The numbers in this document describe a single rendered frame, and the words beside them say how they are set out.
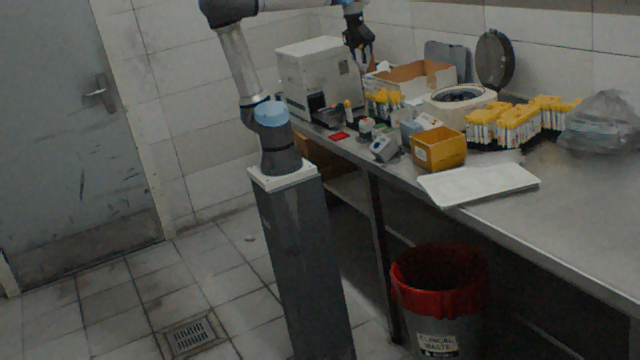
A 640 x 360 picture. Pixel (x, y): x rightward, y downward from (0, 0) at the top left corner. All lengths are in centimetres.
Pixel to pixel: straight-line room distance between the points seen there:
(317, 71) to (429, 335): 117
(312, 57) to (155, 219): 175
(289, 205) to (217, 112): 187
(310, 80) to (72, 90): 154
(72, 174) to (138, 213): 45
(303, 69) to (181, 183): 160
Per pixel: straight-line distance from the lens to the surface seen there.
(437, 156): 196
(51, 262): 394
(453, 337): 231
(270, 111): 205
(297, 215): 212
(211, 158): 395
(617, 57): 212
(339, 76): 267
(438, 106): 225
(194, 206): 401
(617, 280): 145
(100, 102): 368
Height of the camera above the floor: 169
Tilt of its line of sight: 23 degrees down
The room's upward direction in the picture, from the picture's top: 11 degrees counter-clockwise
